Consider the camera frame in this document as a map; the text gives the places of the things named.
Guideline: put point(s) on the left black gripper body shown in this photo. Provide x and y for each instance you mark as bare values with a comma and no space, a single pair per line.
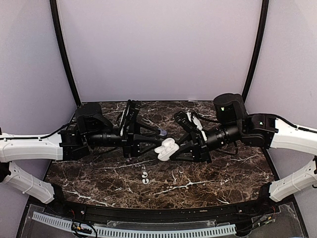
128,140

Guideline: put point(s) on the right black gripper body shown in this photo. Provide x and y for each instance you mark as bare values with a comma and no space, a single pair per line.
202,148

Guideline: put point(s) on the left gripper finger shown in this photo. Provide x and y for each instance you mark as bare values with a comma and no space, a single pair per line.
148,130
143,144

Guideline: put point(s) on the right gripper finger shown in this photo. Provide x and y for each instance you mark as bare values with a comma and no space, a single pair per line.
184,153
185,140

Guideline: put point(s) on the white earbud charging case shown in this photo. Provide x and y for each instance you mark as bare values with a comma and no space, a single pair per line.
167,149

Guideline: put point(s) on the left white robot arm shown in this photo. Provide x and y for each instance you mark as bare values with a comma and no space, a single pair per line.
91,129

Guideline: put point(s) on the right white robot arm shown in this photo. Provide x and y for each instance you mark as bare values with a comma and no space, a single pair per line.
235,124

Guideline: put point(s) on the purple grey earbud case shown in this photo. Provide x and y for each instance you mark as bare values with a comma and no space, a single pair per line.
162,133

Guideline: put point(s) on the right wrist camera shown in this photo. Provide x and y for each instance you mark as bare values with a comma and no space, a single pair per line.
190,123

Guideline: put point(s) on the black front rail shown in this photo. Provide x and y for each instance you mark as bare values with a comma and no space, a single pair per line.
232,213

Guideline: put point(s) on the white slotted cable duct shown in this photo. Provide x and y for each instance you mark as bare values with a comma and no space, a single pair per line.
116,229

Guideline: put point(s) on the left black frame post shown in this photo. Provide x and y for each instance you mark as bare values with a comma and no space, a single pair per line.
63,53

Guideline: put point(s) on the black frame post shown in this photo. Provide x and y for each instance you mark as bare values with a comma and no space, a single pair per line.
63,53
256,50

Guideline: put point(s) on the right black frame post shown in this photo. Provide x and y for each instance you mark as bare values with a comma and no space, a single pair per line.
256,50

